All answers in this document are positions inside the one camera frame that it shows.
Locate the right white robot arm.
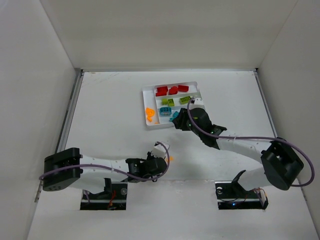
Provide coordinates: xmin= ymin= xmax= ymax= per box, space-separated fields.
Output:
xmin=172 ymin=107 xmax=304 ymax=191

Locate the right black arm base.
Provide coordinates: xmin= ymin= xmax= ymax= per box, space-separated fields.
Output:
xmin=215 ymin=170 xmax=269 ymax=210

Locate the lime green lego brick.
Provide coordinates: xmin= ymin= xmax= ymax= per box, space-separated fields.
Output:
xmin=167 ymin=98 xmax=175 ymax=107
xmin=161 ymin=98 xmax=168 ymax=105

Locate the red sloped lego brick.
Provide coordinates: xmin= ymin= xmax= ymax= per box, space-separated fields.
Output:
xmin=155 ymin=91 xmax=167 ymax=97

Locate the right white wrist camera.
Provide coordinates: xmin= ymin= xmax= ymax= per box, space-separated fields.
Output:
xmin=191 ymin=97 xmax=204 ymax=108

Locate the orange curved arch piece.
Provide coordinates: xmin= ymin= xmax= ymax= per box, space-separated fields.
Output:
xmin=145 ymin=107 xmax=155 ymax=123

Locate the red round lego brick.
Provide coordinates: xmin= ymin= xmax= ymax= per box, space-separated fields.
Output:
xmin=168 ymin=86 xmax=179 ymax=95

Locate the small red lego brick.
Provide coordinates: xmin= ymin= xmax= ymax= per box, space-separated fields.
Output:
xmin=157 ymin=86 xmax=168 ymax=92

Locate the red lego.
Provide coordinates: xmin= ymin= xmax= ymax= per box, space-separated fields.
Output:
xmin=177 ymin=85 xmax=189 ymax=93

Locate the white divided sorting tray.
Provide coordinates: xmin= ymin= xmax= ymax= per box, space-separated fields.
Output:
xmin=142 ymin=81 xmax=202 ymax=129

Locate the teal square lego brick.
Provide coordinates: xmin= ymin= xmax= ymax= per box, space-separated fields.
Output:
xmin=172 ymin=111 xmax=179 ymax=118

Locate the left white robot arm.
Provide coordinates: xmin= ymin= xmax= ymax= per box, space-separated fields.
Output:
xmin=39 ymin=142 xmax=170 ymax=194

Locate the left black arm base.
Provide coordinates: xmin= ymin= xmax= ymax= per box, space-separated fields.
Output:
xmin=80 ymin=178 xmax=128 ymax=211

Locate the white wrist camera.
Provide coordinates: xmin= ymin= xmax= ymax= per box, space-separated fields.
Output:
xmin=191 ymin=97 xmax=204 ymax=108
xmin=150 ymin=141 xmax=170 ymax=159

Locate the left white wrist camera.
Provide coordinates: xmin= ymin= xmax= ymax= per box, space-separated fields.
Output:
xmin=150 ymin=141 xmax=170 ymax=159

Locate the teal rounded lego brick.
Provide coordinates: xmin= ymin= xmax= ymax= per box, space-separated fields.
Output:
xmin=159 ymin=107 xmax=172 ymax=117

